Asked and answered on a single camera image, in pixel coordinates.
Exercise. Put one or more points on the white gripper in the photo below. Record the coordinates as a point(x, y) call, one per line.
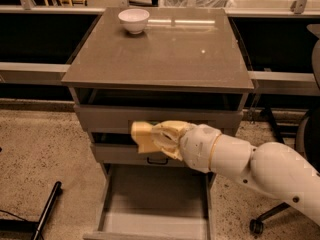
point(197, 146)

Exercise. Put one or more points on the yellow sponge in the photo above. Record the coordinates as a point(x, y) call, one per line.
point(141, 134)

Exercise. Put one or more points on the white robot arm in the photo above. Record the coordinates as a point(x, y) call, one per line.
point(231, 158)

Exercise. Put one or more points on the middle grey drawer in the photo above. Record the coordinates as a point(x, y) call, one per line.
point(119, 148)

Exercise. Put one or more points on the grey drawer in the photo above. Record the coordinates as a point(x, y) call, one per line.
point(154, 203)
point(119, 148)
point(118, 119)

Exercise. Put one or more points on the bottom grey drawer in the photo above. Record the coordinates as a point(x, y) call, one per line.
point(154, 203)

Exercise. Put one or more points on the top grey drawer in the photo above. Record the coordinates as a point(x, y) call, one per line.
point(118, 119)

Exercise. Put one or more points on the grey drawer cabinet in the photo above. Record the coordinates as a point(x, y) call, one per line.
point(186, 58)

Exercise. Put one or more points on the black stand leg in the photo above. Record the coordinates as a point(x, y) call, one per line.
point(273, 124)

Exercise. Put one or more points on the white ceramic bowl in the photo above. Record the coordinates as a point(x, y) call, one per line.
point(134, 20)

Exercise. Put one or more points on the black office chair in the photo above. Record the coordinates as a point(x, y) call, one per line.
point(295, 180)

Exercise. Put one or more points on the grey metal rail frame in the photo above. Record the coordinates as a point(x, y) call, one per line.
point(268, 82)

